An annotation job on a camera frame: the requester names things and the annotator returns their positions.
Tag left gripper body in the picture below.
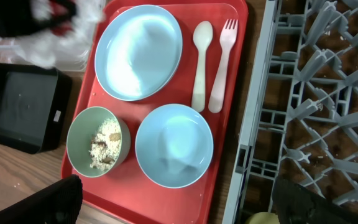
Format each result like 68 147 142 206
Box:
0 0 76 37

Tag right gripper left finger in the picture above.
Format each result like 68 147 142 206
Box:
0 174 83 224

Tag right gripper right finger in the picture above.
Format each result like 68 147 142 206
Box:
272 176 358 224

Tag green bowl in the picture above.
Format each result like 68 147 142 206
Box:
67 106 131 178

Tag white tissue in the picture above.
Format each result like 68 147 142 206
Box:
1 0 106 72

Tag rice and peanut leftovers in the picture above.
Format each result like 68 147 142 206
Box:
89 118 122 171

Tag light blue bowl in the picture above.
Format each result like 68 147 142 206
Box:
135 104 214 189

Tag light blue plate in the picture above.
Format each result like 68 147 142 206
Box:
94 4 183 101

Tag white plastic spoon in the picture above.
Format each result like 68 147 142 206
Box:
191 21 213 112

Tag grey dishwasher rack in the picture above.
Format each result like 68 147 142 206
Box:
223 0 358 223

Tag yellow cup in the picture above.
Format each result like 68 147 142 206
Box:
245 212 280 224

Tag clear plastic bin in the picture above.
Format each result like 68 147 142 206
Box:
0 27 94 72

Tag black plastic tray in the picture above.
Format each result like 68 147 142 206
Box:
0 63 73 154

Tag red serving tray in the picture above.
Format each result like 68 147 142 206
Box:
75 0 248 224

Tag pink plastic fork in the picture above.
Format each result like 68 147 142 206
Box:
208 19 238 113

